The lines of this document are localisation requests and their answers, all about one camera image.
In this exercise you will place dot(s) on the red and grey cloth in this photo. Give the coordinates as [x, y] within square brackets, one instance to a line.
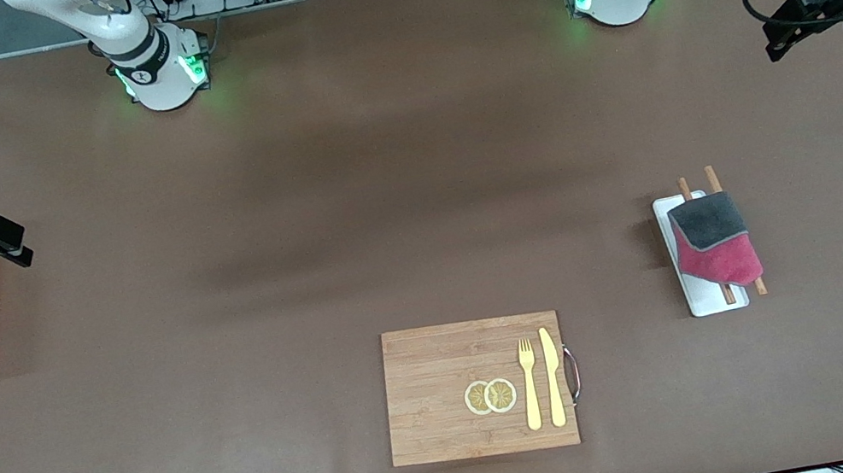
[719, 253]

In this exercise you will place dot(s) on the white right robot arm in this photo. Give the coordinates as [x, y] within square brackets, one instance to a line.
[155, 75]

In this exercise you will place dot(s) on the white rectangular tray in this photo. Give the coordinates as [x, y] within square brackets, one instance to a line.
[702, 300]

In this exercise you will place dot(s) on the yellow knife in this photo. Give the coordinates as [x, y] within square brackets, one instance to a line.
[552, 378]

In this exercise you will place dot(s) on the yellow fork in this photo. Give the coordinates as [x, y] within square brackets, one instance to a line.
[530, 391]

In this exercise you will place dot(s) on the bamboo cutting board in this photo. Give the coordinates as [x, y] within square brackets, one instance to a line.
[438, 381]

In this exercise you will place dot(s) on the lemon slice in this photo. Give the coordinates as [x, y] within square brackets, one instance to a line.
[473, 398]
[501, 395]

